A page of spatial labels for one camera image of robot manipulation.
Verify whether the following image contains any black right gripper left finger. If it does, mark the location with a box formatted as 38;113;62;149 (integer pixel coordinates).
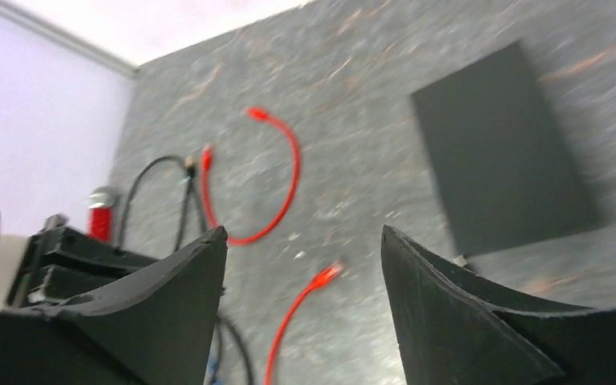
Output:
0;227;228;384

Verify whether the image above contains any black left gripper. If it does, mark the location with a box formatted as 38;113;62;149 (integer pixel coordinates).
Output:
7;214;156;308

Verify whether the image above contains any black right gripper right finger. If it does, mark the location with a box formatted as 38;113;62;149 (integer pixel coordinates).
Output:
381;225;616;384

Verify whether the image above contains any red ethernet cable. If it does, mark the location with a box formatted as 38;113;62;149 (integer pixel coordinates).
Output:
199;106;302;247
263;262;345;385

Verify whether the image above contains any black network switch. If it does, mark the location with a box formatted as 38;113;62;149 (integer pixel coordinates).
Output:
411;41;603;256

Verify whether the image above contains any black ethernet cable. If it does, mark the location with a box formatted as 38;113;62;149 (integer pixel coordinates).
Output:
114;155;256;385

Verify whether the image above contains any red glitter tube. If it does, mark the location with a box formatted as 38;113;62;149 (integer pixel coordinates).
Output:
87;186;119;243

